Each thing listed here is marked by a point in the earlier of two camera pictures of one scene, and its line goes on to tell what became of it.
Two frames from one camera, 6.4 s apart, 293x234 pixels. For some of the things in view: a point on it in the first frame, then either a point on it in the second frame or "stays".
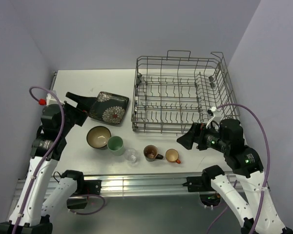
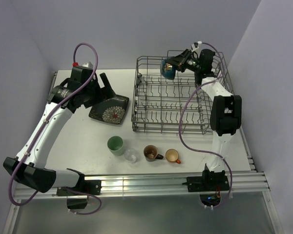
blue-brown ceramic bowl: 97,136 -> 167,70
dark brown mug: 151,153 stays
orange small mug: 172,156 stays
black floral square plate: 110,107 stays
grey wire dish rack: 171,93 stays
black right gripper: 196,133 -> 178,62
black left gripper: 84,104 -> 101,96
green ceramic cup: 115,146 stays
